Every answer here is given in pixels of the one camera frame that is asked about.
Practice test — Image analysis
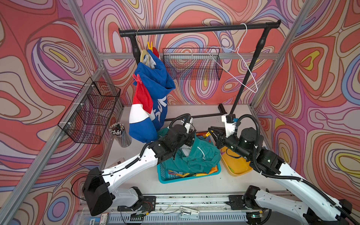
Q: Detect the black wire basket left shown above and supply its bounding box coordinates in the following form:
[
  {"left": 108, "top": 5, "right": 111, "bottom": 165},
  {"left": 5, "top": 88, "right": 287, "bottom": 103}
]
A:
[{"left": 58, "top": 78, "right": 121, "bottom": 144}]

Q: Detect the yellow plastic tray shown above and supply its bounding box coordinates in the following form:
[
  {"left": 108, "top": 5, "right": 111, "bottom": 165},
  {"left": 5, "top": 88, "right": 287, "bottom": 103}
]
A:
[{"left": 220, "top": 147, "right": 253, "bottom": 176}]

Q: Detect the rainbow patchwork jacket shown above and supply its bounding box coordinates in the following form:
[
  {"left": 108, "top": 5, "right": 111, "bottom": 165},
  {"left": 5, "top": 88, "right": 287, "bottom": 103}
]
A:
[{"left": 168, "top": 132, "right": 219, "bottom": 178}]

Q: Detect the white wire hanger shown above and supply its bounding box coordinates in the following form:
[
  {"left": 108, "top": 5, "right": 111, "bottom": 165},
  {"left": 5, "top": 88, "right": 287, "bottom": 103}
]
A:
[{"left": 204, "top": 23, "right": 259, "bottom": 93}]

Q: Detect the black wire basket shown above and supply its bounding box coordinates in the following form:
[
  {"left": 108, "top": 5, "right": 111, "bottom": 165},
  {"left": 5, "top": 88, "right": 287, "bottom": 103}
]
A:
[
  {"left": 58, "top": 78, "right": 121, "bottom": 144},
  {"left": 162, "top": 47, "right": 223, "bottom": 81}
]

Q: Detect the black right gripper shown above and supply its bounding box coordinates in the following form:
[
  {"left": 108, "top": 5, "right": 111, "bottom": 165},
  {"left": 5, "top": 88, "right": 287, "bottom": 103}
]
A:
[{"left": 208, "top": 127, "right": 253, "bottom": 161}]

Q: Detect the black clothes rack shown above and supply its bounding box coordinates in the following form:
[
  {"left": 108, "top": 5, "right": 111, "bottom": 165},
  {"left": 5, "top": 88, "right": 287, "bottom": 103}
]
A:
[{"left": 118, "top": 20, "right": 282, "bottom": 113}]

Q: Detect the clear pencil cup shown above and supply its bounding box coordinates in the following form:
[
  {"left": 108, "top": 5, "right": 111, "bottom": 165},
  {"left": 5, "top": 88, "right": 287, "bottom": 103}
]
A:
[{"left": 109, "top": 122, "right": 132, "bottom": 148}]

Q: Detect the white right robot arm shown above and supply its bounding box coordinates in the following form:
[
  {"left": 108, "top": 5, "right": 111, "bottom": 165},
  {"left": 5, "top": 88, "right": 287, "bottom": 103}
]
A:
[{"left": 208, "top": 114, "right": 359, "bottom": 225}]

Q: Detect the black wire basket rear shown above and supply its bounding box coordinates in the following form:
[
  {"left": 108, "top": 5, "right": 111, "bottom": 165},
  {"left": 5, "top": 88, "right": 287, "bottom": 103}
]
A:
[{"left": 162, "top": 47, "right": 223, "bottom": 81}]

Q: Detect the teal plastic basket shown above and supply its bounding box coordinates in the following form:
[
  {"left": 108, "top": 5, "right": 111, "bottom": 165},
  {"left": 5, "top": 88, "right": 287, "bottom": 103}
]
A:
[{"left": 157, "top": 163, "right": 221, "bottom": 184}]

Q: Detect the yellow clothespin on blue jacket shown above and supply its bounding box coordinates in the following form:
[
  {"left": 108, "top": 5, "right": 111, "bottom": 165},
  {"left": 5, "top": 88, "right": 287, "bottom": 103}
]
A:
[{"left": 147, "top": 42, "right": 153, "bottom": 51}]

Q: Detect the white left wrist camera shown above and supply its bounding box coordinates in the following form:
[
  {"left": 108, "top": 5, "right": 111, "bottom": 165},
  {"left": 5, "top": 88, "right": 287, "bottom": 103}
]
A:
[{"left": 183, "top": 117, "right": 196, "bottom": 134}]

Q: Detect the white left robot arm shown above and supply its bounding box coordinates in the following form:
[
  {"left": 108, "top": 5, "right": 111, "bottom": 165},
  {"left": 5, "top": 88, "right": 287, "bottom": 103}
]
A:
[{"left": 82, "top": 122, "right": 196, "bottom": 216}]

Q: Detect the red clothespin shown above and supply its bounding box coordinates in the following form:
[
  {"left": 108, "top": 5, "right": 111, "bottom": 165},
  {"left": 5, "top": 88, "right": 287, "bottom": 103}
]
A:
[{"left": 132, "top": 74, "right": 143, "bottom": 86}]

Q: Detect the pink calculator on table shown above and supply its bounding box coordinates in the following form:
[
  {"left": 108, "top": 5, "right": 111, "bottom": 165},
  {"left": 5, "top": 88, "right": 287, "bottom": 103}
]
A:
[{"left": 112, "top": 157, "right": 125, "bottom": 167}]

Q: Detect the blue white red jacket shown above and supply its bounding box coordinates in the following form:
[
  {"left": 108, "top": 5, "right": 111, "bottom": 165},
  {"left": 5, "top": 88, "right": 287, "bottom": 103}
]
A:
[{"left": 128, "top": 50, "right": 175, "bottom": 143}]

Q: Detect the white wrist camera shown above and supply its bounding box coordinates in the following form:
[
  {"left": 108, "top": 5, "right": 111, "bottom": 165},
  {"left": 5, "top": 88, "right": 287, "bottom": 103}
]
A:
[
  {"left": 221, "top": 114, "right": 237, "bottom": 138},
  {"left": 183, "top": 117, "right": 196, "bottom": 134}
]

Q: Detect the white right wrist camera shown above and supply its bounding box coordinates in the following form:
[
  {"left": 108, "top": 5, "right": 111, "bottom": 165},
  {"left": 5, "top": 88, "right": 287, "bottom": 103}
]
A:
[{"left": 221, "top": 114, "right": 237, "bottom": 138}]

